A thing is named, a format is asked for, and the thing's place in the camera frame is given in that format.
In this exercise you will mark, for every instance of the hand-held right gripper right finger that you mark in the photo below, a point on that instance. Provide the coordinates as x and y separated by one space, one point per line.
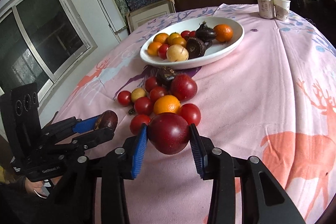
197 155

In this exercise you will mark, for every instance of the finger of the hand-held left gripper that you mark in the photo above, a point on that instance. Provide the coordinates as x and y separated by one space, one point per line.
99 134
86 124

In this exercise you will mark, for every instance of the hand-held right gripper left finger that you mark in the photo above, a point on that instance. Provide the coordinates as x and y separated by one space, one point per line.
139 153

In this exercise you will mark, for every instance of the dark purple fruit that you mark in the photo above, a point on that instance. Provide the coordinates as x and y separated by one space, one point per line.
209 44
195 48
206 32
166 74
109 119

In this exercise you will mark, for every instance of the dark red plum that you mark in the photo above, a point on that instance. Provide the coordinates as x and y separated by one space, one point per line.
183 87
169 133

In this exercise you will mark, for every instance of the pale yellow round fruit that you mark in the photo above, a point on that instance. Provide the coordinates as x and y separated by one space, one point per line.
177 53

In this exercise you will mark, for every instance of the red cherry tomato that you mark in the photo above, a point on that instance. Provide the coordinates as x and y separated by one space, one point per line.
192 34
152 83
137 123
190 113
158 93
143 106
124 97
163 51
185 34

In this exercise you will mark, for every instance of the white oval plate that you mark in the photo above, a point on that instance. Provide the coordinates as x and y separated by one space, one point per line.
225 50

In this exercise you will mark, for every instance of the yellowish small orange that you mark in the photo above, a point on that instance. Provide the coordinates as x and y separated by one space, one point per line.
179 42

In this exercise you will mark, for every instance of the large orange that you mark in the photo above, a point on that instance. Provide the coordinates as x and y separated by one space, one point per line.
223 32

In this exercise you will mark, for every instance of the person's left forearm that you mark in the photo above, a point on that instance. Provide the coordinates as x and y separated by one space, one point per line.
13 200

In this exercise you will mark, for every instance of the person's left hand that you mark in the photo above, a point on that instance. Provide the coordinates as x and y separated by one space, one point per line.
35 187

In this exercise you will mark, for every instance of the small dry fruit calyx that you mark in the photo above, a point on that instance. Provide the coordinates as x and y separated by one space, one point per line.
131 111

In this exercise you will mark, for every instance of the small pale yellow fruit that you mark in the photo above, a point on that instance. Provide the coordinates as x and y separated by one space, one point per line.
138 95

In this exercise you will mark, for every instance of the white framed window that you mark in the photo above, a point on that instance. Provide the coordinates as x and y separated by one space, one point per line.
39 37

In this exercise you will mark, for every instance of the pink printed tablecloth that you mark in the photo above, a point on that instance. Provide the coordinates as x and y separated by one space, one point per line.
249 82

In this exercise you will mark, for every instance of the white board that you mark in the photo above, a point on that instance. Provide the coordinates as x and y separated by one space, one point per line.
107 6

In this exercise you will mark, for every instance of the beige framed panel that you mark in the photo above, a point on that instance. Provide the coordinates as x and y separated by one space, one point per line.
149 15

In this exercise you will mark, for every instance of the white drink can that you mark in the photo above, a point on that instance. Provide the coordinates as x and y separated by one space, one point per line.
264 6

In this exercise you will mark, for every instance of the white paper cup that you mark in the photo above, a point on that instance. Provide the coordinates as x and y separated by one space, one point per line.
281 8

